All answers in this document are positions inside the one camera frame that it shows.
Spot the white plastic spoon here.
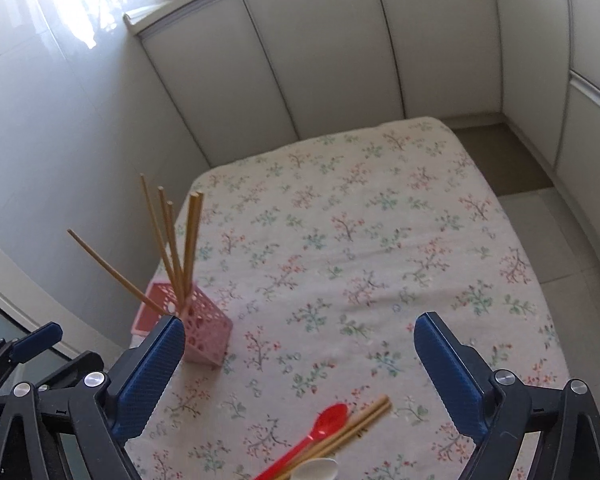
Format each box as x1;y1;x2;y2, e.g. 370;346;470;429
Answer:
290;460;339;480

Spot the floral tablecloth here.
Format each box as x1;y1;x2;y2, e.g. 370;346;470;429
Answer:
122;116;573;480

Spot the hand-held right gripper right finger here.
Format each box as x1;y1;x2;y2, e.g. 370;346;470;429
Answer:
414;311;600;480

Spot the white kitchen counter cabinet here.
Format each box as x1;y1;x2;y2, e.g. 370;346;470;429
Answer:
122;0;600;201

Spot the pink perforated utensil holder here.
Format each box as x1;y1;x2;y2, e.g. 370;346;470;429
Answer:
130;281;232;365

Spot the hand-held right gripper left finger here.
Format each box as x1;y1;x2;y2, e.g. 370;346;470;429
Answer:
0;314;186;480

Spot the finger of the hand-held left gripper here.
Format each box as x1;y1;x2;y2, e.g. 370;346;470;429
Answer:
0;324;63;377
35;351;106;394

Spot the red plastic spoon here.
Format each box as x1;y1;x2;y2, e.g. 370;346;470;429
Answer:
254;402;350;480

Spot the bundle of wooden chopsticks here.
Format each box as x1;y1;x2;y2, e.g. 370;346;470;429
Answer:
272;395;387;480

